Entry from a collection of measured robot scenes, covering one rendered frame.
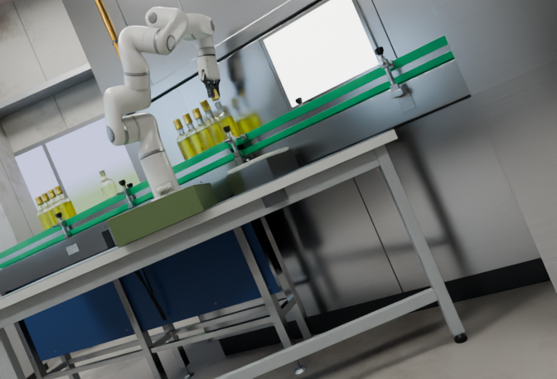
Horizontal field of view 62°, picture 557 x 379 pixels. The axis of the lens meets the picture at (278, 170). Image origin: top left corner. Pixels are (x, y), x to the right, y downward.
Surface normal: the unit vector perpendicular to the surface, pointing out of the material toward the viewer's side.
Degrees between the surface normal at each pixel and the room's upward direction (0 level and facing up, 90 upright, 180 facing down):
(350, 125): 90
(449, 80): 90
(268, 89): 90
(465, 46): 90
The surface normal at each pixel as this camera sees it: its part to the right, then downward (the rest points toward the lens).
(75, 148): -0.03, 0.00
